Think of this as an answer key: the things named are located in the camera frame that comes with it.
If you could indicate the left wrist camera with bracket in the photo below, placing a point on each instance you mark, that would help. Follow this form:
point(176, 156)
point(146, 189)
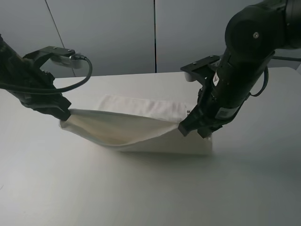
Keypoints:
point(60, 56)

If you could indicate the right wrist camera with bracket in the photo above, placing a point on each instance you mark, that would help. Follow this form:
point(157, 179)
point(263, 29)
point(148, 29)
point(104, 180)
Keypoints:
point(202, 69)

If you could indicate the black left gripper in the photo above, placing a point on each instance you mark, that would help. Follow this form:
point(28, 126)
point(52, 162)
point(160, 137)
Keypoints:
point(52, 104)

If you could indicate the white towel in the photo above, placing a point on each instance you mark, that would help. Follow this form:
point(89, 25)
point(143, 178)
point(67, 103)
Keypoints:
point(137, 125)

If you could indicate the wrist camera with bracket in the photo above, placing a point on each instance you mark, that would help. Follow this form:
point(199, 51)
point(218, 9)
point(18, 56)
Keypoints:
point(202, 69)
point(60, 56)

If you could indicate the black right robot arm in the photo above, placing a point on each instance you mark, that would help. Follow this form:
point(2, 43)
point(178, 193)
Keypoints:
point(252, 36)

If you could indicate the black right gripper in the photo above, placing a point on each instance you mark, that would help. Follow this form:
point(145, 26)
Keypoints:
point(208, 115)

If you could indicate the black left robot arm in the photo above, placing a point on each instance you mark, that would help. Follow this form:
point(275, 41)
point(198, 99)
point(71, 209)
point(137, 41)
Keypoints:
point(11, 65)

